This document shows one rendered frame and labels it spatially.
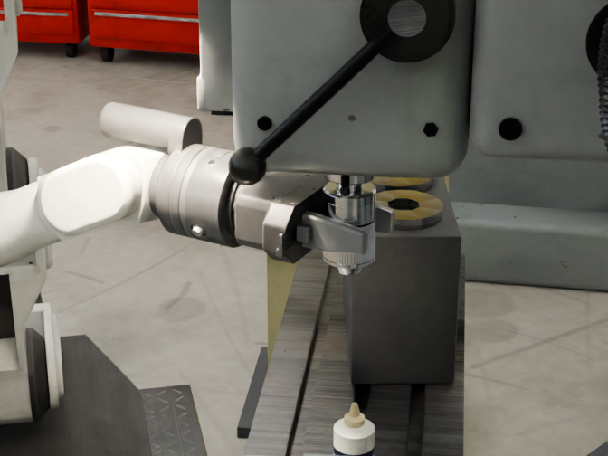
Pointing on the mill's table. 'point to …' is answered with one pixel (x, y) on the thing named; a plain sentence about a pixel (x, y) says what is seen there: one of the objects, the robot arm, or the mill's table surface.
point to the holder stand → (407, 289)
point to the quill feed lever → (390, 18)
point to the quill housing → (249, 52)
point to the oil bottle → (354, 434)
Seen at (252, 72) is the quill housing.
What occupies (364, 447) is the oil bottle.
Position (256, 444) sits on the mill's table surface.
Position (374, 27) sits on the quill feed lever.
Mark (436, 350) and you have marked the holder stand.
